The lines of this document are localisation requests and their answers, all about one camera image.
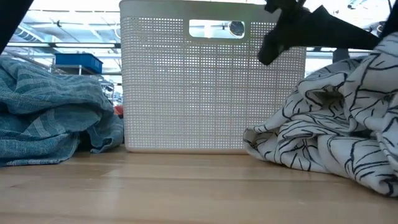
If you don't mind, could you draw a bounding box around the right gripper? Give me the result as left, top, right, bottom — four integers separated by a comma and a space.
257, 0, 381, 66

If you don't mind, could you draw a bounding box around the blue plastic bin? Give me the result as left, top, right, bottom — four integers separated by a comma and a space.
54, 52, 104, 75

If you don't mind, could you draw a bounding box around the blue striped cloth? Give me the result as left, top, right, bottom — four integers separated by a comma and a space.
0, 55, 124, 168

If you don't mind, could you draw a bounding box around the white garment with black lines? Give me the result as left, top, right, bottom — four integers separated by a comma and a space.
243, 32, 398, 198

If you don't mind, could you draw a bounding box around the round dark ceiling fixture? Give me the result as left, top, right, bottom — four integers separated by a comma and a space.
228, 21, 246, 39

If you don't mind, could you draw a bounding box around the white perforated plastic basket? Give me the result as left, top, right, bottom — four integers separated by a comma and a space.
119, 0, 308, 155

